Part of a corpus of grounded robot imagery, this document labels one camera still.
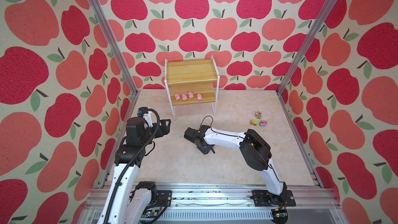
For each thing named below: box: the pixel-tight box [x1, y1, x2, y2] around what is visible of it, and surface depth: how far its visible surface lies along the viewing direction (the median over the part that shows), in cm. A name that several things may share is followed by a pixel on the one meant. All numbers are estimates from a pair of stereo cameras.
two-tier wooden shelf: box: [164, 55, 221, 121], surface depth 89 cm
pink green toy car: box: [259, 120, 268, 128], surface depth 103 cm
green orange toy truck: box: [249, 119, 259, 126], surface depth 103 cm
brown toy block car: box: [254, 111, 262, 120], surface depth 107 cm
